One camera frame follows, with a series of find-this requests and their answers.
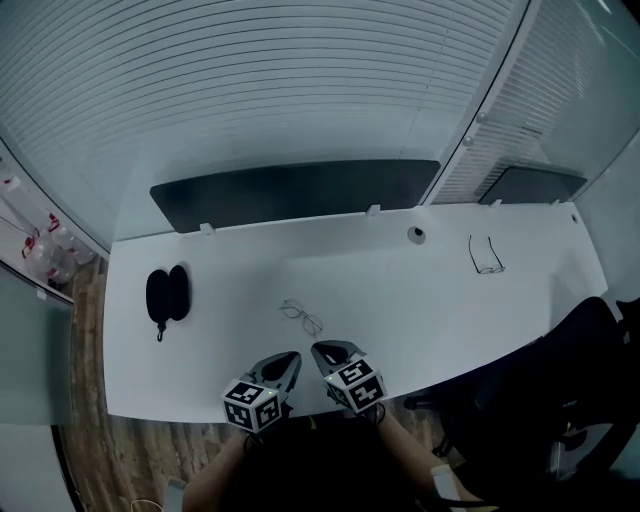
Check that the black rectangular-frame glasses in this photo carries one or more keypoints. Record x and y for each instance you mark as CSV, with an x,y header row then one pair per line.
x,y
492,270

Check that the person's black clothing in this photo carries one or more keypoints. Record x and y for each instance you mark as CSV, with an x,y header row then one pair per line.
x,y
310,470

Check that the person's right forearm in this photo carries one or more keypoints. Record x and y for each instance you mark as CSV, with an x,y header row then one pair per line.
x,y
415,450

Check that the frosted glass partition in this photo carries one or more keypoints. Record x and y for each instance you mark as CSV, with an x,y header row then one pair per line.
x,y
30,350

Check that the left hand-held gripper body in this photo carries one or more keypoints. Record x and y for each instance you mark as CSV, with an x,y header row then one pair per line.
x,y
252,405

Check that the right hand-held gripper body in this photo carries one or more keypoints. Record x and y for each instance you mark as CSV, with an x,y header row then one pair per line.
x,y
357,387

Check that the narrow white window blind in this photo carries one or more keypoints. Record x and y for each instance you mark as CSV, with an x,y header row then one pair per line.
x,y
560,100

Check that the white water dispenser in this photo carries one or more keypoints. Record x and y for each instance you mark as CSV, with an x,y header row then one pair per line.
x,y
15,215

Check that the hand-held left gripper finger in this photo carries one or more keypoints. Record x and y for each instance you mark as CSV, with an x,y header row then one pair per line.
x,y
262,370
294,377

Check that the short dark desk divider panel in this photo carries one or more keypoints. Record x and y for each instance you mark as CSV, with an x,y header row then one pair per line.
x,y
532,186

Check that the person's left forearm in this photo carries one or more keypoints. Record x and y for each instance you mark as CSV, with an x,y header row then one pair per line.
x,y
215,475

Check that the long dark desk divider panel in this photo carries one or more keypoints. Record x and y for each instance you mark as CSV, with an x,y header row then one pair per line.
x,y
295,195

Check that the wide white window blind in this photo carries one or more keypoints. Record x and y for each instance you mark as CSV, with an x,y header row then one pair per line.
x,y
250,85

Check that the black office chair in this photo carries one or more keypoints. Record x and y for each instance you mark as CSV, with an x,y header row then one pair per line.
x,y
540,390

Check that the round white blind knob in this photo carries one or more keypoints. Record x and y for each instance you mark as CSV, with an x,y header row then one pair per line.
x,y
481,117
467,141

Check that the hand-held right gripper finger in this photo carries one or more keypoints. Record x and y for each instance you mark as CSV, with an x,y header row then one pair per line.
x,y
322,367
354,352

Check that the black zipped glasses case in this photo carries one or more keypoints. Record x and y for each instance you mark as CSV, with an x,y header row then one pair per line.
x,y
167,295

